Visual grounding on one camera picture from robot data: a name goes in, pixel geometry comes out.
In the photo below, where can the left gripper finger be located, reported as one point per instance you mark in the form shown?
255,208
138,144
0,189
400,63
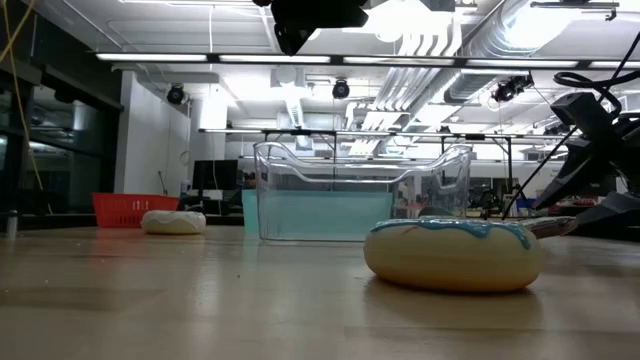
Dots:
292,40

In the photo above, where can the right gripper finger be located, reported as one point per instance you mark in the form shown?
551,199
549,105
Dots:
612,215
575,175

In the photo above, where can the blue frosted toy donut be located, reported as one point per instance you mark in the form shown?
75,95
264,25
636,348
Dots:
450,260

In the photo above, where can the white frosted toy donut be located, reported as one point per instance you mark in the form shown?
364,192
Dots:
172,224

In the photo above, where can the clear plastic bin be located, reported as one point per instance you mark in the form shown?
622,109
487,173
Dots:
445,190

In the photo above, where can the green frosted toy donut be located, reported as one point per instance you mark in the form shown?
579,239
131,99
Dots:
435,214

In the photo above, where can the black computer monitor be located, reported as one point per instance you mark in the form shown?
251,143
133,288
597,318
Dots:
215,174

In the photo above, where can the teal plastic bin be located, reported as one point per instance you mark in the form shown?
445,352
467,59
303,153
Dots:
320,215

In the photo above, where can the red plastic basket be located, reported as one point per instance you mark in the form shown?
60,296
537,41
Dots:
130,207

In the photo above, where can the silver ventilation duct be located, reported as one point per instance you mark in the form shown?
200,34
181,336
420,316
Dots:
500,30

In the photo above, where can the small grey cylinder post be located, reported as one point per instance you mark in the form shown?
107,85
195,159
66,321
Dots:
11,224

